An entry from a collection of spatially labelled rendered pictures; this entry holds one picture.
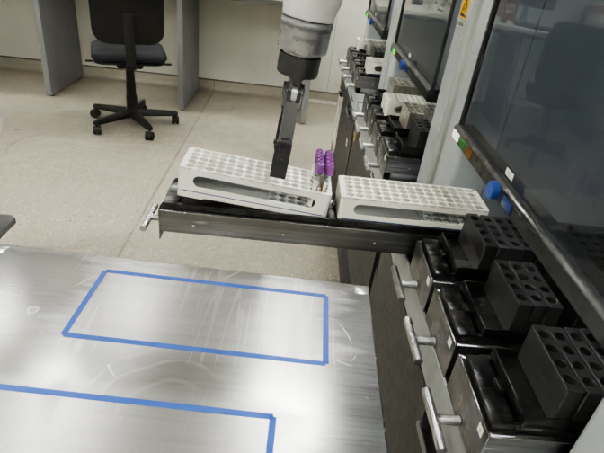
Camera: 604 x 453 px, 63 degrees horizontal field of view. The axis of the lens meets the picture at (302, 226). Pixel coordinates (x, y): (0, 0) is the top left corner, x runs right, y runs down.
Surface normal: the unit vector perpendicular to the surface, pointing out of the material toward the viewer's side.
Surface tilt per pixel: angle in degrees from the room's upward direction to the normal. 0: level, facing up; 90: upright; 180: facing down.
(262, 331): 0
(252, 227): 90
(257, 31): 90
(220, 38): 90
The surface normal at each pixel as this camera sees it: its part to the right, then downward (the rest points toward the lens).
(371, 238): 0.00, 0.51
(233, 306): 0.11, -0.85
